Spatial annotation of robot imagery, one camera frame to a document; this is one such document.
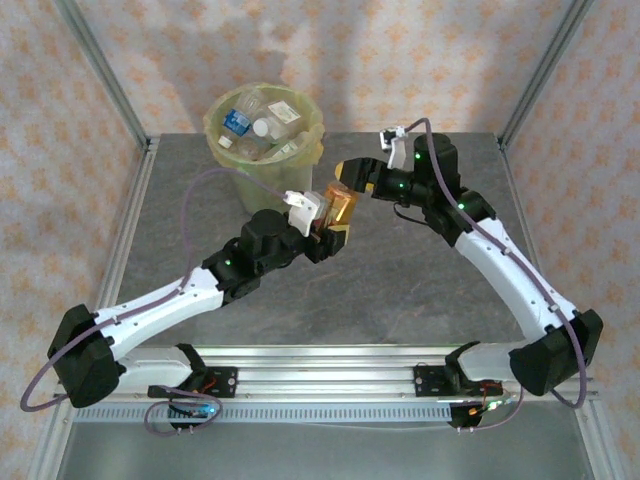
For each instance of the amber bottle white cap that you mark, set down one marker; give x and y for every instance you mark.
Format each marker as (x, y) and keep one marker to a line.
(342, 202)

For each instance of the clear bottle blue label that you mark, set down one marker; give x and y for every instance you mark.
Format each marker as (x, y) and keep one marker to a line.
(236, 121)

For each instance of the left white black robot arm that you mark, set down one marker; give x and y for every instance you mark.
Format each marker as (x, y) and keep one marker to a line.
(160, 305)

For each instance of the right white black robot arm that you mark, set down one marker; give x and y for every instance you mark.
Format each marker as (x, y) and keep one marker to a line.
(520, 280)

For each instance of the green plastic bin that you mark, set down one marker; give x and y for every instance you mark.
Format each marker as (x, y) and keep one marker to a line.
(250, 200)

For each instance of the grey metal lower shelf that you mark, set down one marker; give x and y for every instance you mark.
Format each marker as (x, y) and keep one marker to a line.
(325, 455)

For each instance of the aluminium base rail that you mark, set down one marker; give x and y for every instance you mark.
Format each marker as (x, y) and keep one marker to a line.
(325, 375)

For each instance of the aluminium side frame rail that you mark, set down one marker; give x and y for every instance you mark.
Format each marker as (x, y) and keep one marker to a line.
(141, 175)
(538, 250)

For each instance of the aluminium frame post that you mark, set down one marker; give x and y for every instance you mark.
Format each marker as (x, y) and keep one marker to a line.
(545, 70)
(105, 70)

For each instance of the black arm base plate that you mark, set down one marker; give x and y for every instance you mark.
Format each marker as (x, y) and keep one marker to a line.
(425, 382)
(222, 372)

